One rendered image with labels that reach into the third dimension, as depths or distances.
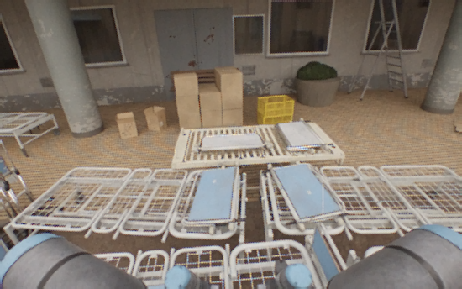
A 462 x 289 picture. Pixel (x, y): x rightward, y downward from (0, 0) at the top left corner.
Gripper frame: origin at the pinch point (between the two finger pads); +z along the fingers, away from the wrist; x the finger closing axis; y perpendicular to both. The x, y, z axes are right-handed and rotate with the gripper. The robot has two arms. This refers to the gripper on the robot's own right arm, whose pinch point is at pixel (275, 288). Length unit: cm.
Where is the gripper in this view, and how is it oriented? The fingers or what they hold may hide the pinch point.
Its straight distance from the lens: 132.1
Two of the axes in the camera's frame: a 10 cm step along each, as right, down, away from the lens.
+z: -1.4, 6.3, 7.6
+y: 1.2, 7.7, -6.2
